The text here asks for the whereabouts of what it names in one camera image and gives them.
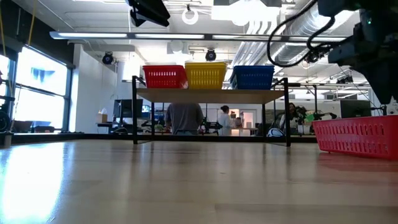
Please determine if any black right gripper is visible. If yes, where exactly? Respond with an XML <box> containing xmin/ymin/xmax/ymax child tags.
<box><xmin>328</xmin><ymin>9</ymin><xmax>398</xmax><ymax>105</ymax></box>

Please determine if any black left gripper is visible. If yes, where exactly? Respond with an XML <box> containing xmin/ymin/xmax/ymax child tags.
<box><xmin>126</xmin><ymin>0</ymin><xmax>171</xmax><ymax>27</ymax></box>

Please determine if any black computer monitor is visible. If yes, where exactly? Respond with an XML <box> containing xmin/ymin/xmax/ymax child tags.
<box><xmin>113</xmin><ymin>98</ymin><xmax>144</xmax><ymax>119</ymax></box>
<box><xmin>340</xmin><ymin>99</ymin><xmax>372</xmax><ymax>119</ymax></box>

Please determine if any long ceiling light bar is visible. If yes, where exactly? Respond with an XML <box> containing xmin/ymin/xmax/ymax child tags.
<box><xmin>49</xmin><ymin>30</ymin><xmax>351</xmax><ymax>44</ymax></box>

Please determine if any person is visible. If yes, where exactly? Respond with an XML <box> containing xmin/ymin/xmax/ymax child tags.
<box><xmin>279</xmin><ymin>102</ymin><xmax>300</xmax><ymax>134</ymax></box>
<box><xmin>164</xmin><ymin>102</ymin><xmax>205</xmax><ymax>136</ymax></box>
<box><xmin>216</xmin><ymin>105</ymin><xmax>234</xmax><ymax>136</ymax></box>

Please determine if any large window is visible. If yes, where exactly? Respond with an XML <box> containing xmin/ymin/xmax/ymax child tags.
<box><xmin>0</xmin><ymin>46</ymin><xmax>74</xmax><ymax>133</ymax></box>

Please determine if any white ring light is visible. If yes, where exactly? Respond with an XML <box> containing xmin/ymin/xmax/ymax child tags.
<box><xmin>182</xmin><ymin>8</ymin><xmax>199</xmax><ymax>26</ymax></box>

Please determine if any black hanging camera device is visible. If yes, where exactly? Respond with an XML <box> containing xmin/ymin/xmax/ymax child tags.
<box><xmin>303</xmin><ymin>45</ymin><xmax>331</xmax><ymax>64</ymax></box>

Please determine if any silver ventilation duct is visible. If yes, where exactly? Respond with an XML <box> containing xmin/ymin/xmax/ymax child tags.
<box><xmin>273</xmin><ymin>0</ymin><xmax>352</xmax><ymax>66</ymax></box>

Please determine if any wooden shelf black frame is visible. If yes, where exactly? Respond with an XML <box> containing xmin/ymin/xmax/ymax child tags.
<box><xmin>131</xmin><ymin>75</ymin><xmax>292</xmax><ymax>147</ymax></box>

